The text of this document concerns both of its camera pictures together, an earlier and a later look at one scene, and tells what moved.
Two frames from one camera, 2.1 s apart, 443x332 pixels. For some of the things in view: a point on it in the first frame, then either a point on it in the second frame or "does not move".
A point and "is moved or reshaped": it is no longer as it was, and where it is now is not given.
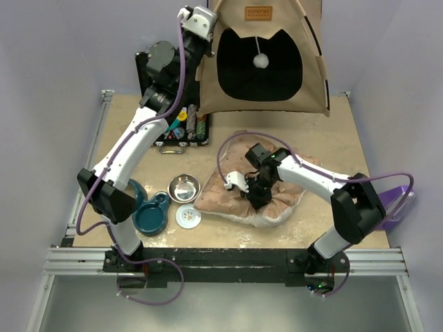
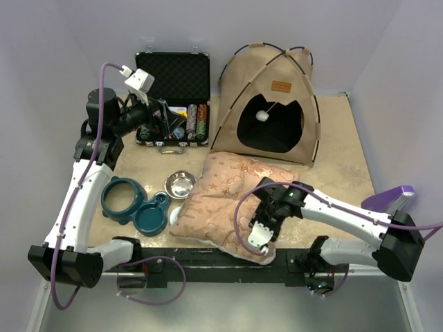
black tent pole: [320, 59] to [304, 73]
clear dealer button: [179, 132] does not move
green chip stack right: [201, 127] does not move
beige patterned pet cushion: [217, 200] is moved or reshaped
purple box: [391, 200] does not move
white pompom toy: [261, 59] to [263, 115]
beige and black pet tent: [266, 55] to [267, 105]
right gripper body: [259, 189] to [268, 216]
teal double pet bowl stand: [151, 211] does not move
